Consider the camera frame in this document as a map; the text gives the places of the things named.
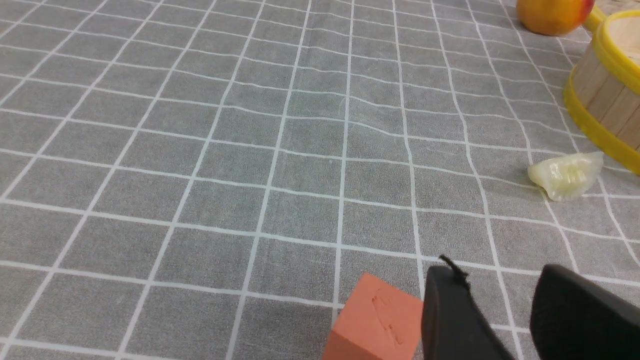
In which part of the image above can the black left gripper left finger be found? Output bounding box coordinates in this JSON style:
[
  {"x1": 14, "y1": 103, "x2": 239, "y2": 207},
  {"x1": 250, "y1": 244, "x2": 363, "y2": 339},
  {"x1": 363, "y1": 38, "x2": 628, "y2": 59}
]
[{"x1": 421, "y1": 255, "x2": 514, "y2": 360}]

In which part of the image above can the pale translucent dumpling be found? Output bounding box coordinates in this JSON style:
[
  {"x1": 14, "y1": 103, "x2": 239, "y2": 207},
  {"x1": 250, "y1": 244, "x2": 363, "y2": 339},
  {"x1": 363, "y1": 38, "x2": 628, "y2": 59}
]
[{"x1": 527, "y1": 151, "x2": 604, "y2": 202}]

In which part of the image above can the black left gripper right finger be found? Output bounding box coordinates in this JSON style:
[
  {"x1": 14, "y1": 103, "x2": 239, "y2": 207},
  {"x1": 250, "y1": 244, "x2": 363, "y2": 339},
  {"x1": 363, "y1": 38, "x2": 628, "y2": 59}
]
[{"x1": 529, "y1": 264, "x2": 640, "y2": 360}]

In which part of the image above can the orange toy pear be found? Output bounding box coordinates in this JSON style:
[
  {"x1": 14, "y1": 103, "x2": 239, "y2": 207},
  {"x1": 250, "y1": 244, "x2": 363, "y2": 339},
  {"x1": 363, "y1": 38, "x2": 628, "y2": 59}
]
[{"x1": 516, "y1": 0, "x2": 595, "y2": 37}]

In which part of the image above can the bamboo steamer tray yellow rim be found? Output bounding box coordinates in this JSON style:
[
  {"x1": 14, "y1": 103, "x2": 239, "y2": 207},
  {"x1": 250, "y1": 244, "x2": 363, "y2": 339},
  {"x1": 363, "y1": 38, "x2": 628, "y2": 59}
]
[{"x1": 563, "y1": 9, "x2": 640, "y2": 174}]

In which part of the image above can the orange foam cube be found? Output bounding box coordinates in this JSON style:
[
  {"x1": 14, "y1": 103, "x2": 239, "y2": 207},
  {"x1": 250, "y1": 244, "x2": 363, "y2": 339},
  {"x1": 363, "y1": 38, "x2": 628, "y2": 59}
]
[{"x1": 322, "y1": 273, "x2": 424, "y2": 360}]

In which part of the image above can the grey checked tablecloth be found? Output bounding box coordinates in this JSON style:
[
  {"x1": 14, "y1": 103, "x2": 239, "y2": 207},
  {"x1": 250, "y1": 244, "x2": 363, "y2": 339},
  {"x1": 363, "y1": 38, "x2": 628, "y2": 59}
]
[{"x1": 0, "y1": 0, "x2": 639, "y2": 360}]

